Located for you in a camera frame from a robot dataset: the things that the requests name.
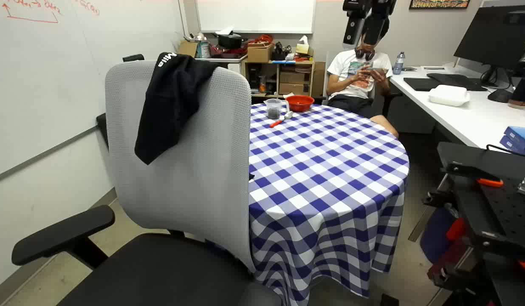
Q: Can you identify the black robot cart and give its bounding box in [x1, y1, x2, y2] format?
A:
[427, 143, 525, 306]

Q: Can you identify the seated person white t-shirt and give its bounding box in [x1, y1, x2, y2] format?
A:
[327, 39, 400, 136]

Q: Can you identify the cardboard box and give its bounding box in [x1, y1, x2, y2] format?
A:
[247, 46, 273, 63]

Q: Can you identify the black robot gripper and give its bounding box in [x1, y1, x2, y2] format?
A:
[342, 0, 397, 44]

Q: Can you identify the black shirt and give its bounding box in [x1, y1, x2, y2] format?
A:
[135, 52, 217, 165]

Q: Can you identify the blue box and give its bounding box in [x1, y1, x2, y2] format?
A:
[500, 126, 525, 154]

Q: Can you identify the white desk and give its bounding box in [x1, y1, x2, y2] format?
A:
[392, 68, 525, 148]

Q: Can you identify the white folded cloth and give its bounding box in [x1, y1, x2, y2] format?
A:
[429, 85, 471, 105]

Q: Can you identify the framed wall picture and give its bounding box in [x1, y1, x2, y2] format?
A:
[410, 0, 471, 10]

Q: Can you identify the black pot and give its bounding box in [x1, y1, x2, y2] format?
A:
[218, 32, 244, 49]

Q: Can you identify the red bowl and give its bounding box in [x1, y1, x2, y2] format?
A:
[288, 95, 315, 112]

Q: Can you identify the wall whiteboard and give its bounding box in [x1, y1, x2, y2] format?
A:
[196, 0, 317, 34]

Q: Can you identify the clear water bottle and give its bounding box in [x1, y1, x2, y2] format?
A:
[393, 51, 407, 75]

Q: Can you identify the blue white checkered tablecloth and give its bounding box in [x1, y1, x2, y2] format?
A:
[251, 103, 410, 306]

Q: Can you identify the clear glass mug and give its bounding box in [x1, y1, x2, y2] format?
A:
[266, 98, 290, 119]

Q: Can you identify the black computer monitor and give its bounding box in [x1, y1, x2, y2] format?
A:
[456, 5, 525, 69]

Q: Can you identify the black keyboard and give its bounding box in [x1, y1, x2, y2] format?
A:
[427, 73, 488, 92]

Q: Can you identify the wooden shelf unit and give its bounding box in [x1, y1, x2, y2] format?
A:
[244, 61, 315, 97]

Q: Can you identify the grey mesh office chair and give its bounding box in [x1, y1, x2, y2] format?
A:
[13, 61, 283, 306]

